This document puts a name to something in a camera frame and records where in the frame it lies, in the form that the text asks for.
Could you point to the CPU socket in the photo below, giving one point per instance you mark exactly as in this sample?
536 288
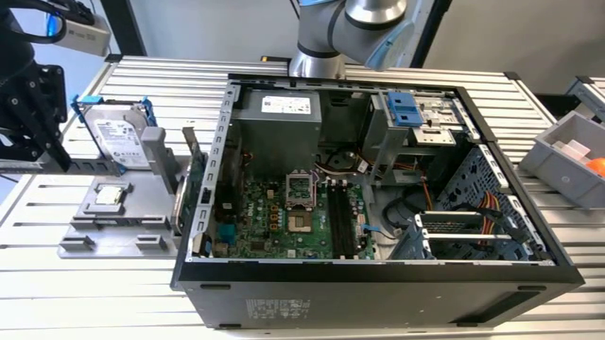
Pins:
301 221

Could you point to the metal disk bay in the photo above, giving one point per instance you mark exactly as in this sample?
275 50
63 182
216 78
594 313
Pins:
465 236

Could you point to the black open PC case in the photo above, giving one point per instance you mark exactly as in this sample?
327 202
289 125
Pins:
330 294

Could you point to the green motherboard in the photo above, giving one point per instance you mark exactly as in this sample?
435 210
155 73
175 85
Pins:
283 244

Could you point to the silver CPU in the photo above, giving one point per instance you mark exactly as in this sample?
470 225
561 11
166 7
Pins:
107 197

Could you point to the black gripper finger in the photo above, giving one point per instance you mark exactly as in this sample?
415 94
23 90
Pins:
16 145
40 131

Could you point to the grey power supply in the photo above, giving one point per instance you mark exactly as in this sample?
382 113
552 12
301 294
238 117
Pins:
279 141

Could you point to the white block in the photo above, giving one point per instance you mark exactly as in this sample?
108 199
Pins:
574 148

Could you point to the large grey plastic bin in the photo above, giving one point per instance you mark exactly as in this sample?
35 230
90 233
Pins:
566 184

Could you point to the green graphics card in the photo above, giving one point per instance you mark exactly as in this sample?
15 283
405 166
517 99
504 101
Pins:
191 191

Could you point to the black upright post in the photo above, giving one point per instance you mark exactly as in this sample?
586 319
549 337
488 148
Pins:
130 32
431 35

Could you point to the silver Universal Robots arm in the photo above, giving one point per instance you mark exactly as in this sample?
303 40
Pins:
373 14

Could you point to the black RAM slot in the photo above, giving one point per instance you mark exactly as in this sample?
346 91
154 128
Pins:
334 219
339 219
351 219
346 219

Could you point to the metal locking lever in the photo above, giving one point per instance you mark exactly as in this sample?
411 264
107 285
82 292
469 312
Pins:
317 191

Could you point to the grey metal drive cage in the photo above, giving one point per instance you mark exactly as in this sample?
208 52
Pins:
387 141

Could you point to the blue plastic bracket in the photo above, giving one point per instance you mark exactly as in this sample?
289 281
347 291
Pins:
402 106

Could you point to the hard disk in blue carrier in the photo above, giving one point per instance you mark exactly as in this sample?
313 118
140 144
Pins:
114 138

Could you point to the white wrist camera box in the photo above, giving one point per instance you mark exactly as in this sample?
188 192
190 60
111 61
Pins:
84 35

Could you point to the yellow tipped black bar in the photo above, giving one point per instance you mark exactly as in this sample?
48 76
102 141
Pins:
266 59

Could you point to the grey parts rack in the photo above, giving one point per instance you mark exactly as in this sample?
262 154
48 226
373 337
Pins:
146 209

